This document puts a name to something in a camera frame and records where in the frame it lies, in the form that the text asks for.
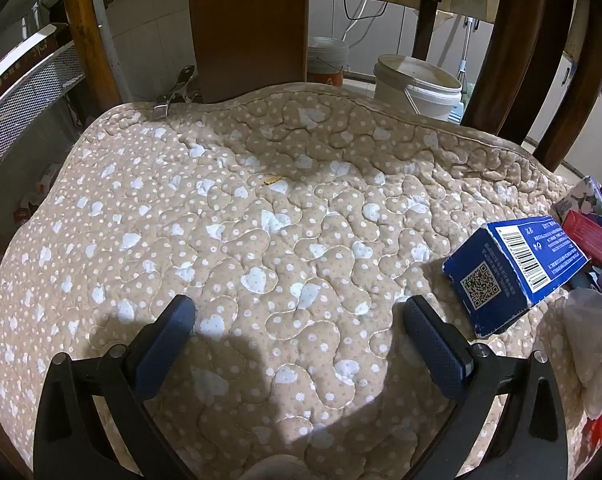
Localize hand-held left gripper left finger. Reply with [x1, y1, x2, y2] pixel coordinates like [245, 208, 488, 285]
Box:
[33, 294, 198, 480]

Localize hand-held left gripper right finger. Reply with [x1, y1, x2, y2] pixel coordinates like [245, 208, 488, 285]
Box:
[402, 295, 569, 480]

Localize dark blue cardboard box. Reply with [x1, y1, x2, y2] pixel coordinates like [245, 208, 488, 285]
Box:
[442, 216, 592, 339]

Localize clear plastic wrap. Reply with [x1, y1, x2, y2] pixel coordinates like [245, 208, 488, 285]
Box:
[563, 287, 602, 418]

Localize red cardboard box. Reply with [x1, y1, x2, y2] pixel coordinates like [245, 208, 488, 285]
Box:
[561, 210, 602, 266]

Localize blue floral tissue packet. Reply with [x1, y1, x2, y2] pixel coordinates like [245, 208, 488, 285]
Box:
[551, 176, 602, 238]

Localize beige quilted seat cushion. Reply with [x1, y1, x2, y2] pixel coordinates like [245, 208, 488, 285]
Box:
[0, 81, 596, 480]

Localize red wrapper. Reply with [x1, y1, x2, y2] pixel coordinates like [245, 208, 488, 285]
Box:
[581, 407, 602, 461]

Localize metal clip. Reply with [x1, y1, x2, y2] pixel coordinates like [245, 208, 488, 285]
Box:
[153, 66, 198, 118]

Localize large white plastic bucket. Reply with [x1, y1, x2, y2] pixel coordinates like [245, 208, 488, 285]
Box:
[373, 54, 464, 122]

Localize grey lower kitchen cabinets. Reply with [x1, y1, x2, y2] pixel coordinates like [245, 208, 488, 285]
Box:
[526, 40, 602, 186]

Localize white metal mesh rack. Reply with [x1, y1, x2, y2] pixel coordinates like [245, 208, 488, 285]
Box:
[0, 40, 84, 191]

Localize grey bucket with orange label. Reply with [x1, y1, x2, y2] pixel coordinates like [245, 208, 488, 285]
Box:
[308, 36, 350, 86]

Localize brown wooden chair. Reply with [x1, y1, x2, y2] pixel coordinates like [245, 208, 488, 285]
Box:
[61, 0, 602, 173]

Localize white pipe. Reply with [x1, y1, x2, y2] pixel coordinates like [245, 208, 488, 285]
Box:
[88, 0, 132, 103]

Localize white cable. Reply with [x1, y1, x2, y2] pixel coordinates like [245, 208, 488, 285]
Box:
[343, 0, 389, 43]

